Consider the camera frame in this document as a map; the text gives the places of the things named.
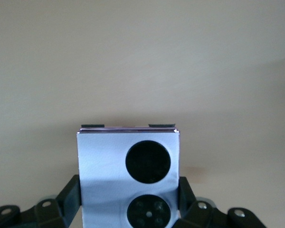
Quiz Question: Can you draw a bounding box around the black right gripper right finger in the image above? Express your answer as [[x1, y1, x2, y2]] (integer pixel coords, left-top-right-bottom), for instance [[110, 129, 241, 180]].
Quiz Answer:
[[172, 176, 271, 228]]

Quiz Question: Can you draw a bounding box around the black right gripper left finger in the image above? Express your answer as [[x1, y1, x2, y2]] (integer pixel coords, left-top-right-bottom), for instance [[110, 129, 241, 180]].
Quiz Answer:
[[0, 174, 83, 228]]

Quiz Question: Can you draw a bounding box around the lavender flip phone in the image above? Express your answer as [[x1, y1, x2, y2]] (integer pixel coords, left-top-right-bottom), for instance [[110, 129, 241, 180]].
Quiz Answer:
[[76, 123, 182, 228]]

